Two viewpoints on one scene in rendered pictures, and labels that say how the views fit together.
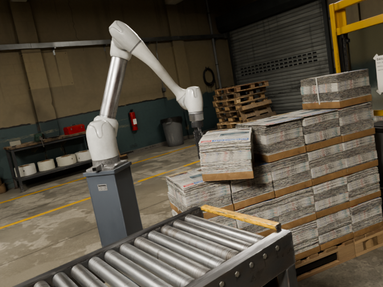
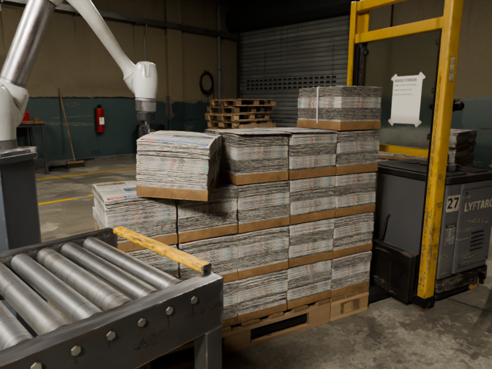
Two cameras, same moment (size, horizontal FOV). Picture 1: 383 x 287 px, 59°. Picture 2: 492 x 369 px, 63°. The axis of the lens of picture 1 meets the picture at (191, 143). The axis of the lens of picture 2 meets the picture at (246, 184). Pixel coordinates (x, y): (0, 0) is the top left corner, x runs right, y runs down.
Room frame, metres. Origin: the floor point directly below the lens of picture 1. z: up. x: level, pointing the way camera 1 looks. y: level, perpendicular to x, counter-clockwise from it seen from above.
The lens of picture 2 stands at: (0.25, -0.20, 1.20)
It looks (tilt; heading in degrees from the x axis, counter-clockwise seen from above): 11 degrees down; 351
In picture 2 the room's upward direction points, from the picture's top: straight up
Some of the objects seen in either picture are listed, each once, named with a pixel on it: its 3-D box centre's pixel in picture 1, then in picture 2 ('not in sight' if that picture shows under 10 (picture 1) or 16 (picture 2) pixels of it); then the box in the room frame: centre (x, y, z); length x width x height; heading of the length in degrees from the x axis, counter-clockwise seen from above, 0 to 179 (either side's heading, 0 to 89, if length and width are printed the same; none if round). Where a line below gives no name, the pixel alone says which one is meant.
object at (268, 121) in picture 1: (268, 121); (246, 131); (2.24, -0.53, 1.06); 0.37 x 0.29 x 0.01; 20
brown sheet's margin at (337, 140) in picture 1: (305, 141); (292, 168); (2.35, -0.80, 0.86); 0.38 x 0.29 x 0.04; 21
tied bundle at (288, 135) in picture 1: (268, 138); (244, 154); (2.26, -0.52, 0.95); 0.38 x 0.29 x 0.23; 20
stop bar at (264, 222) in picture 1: (236, 215); (157, 246); (1.34, -0.13, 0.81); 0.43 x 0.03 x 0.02; 37
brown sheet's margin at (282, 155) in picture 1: (269, 151); (243, 171); (2.26, -0.52, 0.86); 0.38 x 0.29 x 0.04; 20
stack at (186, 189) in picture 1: (263, 217); (221, 258); (2.21, -0.40, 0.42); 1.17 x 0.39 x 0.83; 109
